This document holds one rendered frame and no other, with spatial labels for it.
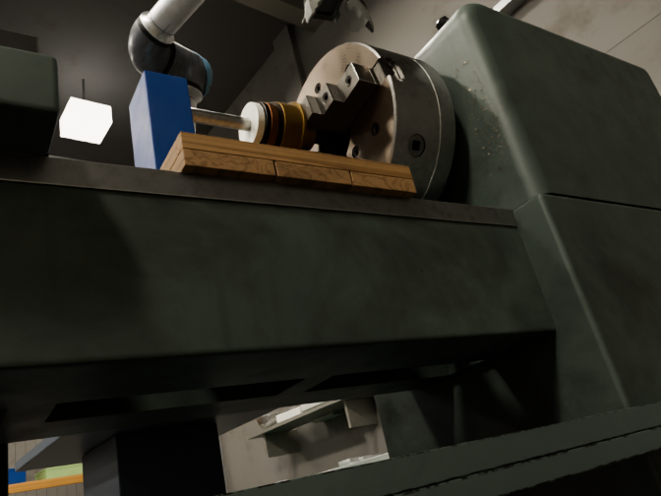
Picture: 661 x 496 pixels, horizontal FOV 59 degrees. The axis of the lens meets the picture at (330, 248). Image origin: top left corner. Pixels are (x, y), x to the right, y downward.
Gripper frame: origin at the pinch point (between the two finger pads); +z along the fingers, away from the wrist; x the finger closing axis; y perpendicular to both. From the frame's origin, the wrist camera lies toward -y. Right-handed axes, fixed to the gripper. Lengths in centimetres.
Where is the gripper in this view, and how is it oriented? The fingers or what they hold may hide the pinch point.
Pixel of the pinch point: (342, 25)
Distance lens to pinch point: 128.9
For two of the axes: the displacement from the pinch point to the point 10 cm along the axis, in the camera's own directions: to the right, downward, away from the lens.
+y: -3.7, 4.4, 8.2
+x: -9.1, 0.3, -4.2
